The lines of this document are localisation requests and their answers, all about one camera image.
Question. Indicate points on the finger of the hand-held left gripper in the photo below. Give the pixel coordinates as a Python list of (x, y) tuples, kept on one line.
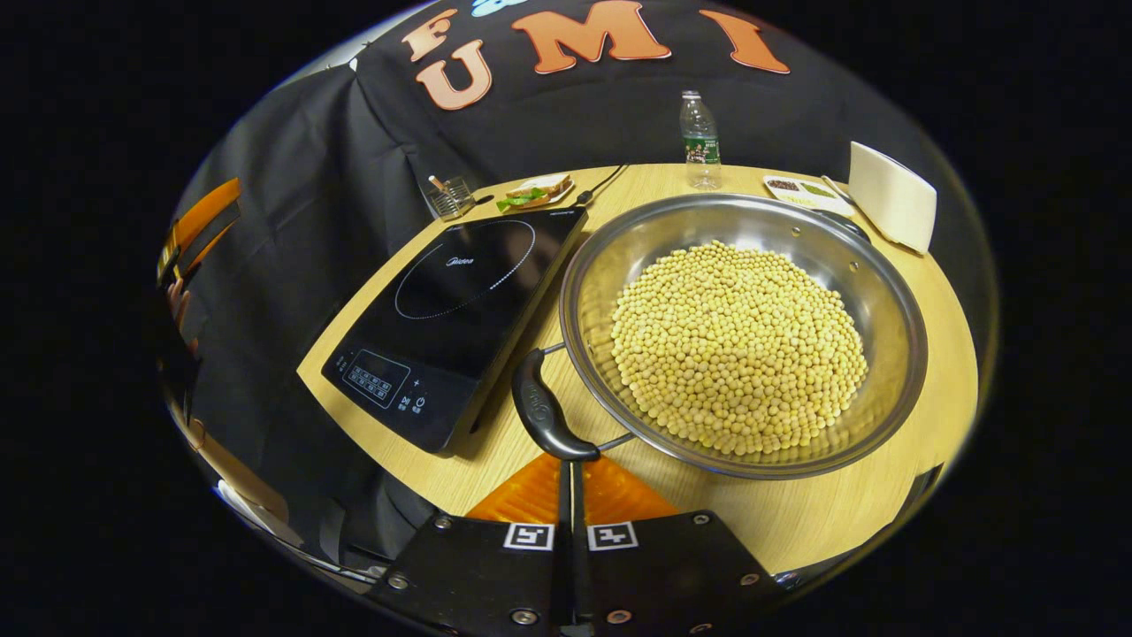
[(202, 221)]

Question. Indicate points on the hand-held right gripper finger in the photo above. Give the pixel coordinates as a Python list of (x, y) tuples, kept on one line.
[(577, 548), (563, 548)]

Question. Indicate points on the black induction cooktop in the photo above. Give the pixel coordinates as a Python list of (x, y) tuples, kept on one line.
[(460, 301)]

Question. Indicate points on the pile of yellow soybeans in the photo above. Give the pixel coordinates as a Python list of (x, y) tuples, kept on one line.
[(738, 349)]

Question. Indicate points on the sandwich on small plate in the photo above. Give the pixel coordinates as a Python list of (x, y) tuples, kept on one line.
[(535, 190)]

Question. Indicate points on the white divided dish of beans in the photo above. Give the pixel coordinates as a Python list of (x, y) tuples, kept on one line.
[(800, 193)]

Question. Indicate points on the clear plastic water bottle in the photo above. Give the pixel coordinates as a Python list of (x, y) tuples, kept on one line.
[(700, 146)]

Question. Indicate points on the white toaster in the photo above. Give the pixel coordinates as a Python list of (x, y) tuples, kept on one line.
[(893, 199)]

